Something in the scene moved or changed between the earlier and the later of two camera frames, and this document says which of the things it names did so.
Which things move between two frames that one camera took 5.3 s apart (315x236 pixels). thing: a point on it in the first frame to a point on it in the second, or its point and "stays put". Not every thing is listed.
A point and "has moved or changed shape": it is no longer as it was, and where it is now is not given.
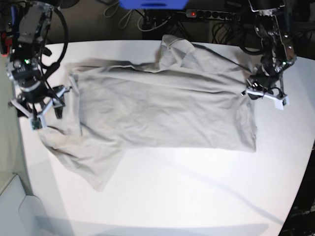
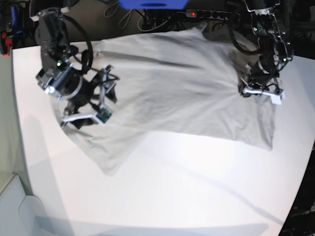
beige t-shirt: (190, 97) has moved or changed shape
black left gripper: (37, 90) to (83, 91)
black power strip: (219, 14) stays put
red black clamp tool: (6, 42) stays put
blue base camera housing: (153, 4) stays put
